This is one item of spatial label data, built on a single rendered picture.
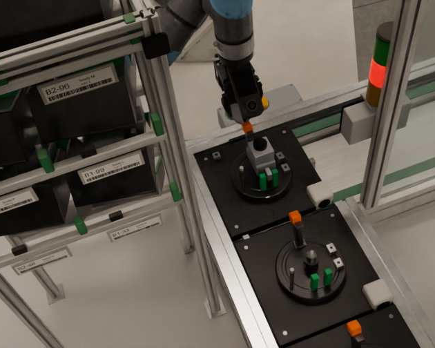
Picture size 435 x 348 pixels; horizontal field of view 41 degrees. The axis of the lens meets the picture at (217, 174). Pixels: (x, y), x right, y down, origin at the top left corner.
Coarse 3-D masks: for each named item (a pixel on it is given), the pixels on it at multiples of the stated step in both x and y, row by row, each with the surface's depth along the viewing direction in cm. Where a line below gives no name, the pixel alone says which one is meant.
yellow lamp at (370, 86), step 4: (368, 80) 103; (368, 84) 103; (372, 84) 102; (368, 88) 104; (372, 88) 102; (376, 88) 101; (380, 88) 101; (368, 92) 104; (372, 92) 103; (376, 92) 102; (380, 92) 102; (368, 96) 105; (372, 96) 103; (376, 96) 103; (368, 100) 105; (372, 100) 104; (376, 100) 104; (372, 104) 105; (376, 104) 104
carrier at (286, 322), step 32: (288, 224) 126; (320, 224) 125; (256, 256) 122; (288, 256) 119; (320, 256) 119; (352, 256) 120; (256, 288) 118; (288, 288) 115; (320, 288) 115; (352, 288) 116; (384, 288) 114; (288, 320) 114; (320, 320) 113
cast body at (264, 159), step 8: (248, 144) 125; (256, 144) 124; (264, 144) 123; (248, 152) 128; (256, 152) 124; (264, 152) 124; (272, 152) 124; (256, 160) 124; (264, 160) 125; (272, 160) 126; (256, 168) 125; (264, 168) 126; (272, 168) 127
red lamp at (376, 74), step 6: (372, 60) 99; (372, 66) 99; (378, 66) 98; (384, 66) 97; (372, 72) 100; (378, 72) 99; (384, 72) 98; (372, 78) 101; (378, 78) 99; (378, 84) 100
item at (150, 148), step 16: (144, 128) 97; (80, 144) 105; (96, 144) 112; (144, 160) 90; (112, 176) 91; (128, 176) 91; (144, 176) 92; (80, 192) 92; (96, 192) 92; (112, 192) 92; (128, 192) 93; (144, 192) 93
